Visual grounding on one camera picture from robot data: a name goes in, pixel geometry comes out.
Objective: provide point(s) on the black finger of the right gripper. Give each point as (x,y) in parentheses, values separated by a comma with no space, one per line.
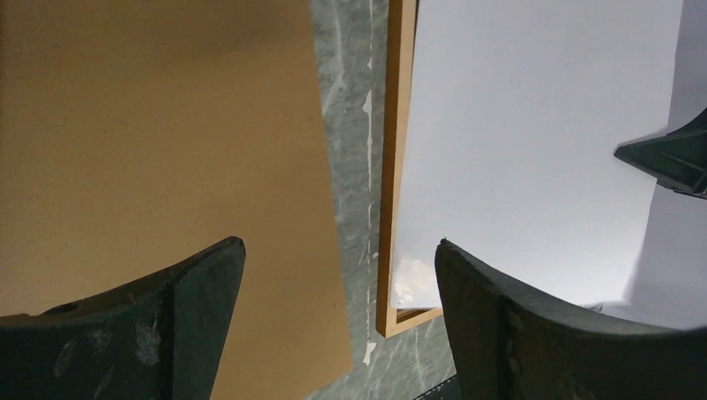
(677,160)

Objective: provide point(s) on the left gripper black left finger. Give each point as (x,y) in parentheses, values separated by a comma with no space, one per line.
(159,337)

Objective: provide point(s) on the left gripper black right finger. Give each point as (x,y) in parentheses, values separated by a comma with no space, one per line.
(510,340)

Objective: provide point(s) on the wooden picture frame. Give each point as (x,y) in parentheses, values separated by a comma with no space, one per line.
(402,22)

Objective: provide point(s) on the plant photo print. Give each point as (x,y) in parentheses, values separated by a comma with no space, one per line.
(516,109)

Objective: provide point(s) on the brown backing board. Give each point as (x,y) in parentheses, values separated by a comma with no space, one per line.
(136,133)

